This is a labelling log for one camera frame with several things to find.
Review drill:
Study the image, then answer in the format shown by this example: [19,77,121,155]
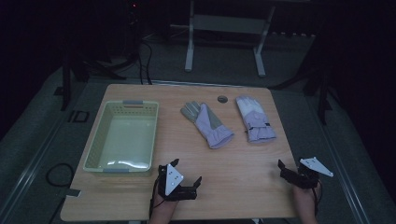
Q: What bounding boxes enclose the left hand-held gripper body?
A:
[157,162,199,202]

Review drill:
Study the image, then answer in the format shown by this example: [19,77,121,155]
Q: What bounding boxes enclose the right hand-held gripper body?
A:
[290,156,334,190]

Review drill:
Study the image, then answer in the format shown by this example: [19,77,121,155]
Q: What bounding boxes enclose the lilac and white ski glove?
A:
[179,100,234,150]
[234,94,277,145]

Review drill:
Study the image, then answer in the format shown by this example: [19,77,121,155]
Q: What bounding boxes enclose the pale green plastic basket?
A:
[82,99,160,174]

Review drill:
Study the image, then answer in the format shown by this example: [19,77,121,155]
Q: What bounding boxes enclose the person's right hand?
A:
[292,184,322,216]

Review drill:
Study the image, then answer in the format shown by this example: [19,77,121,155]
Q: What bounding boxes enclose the person's left hand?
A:
[149,198,179,219]

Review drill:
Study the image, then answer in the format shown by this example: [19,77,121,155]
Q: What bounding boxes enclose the black metal stand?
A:
[270,60,333,126]
[53,50,127,112]

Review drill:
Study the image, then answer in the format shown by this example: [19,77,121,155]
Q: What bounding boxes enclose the grey tape strip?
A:
[63,188,82,199]

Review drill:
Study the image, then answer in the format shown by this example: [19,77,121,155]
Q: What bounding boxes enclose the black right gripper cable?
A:
[312,180,323,217]

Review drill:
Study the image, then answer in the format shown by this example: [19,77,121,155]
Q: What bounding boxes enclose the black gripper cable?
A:
[148,173,166,219]
[312,180,323,217]

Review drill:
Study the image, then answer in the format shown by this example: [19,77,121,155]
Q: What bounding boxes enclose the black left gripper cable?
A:
[148,173,166,219]

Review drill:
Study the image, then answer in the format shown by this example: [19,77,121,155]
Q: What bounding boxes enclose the black hanging cables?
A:
[135,39,154,86]

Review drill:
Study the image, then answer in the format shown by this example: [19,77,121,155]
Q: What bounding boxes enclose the black floor bracket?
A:
[67,109,91,123]

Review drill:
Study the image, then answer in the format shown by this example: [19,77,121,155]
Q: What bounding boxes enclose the black looped floor cable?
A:
[45,162,76,189]

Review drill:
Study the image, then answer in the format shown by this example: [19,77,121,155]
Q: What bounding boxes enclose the white metal desk frame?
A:
[183,0,276,78]

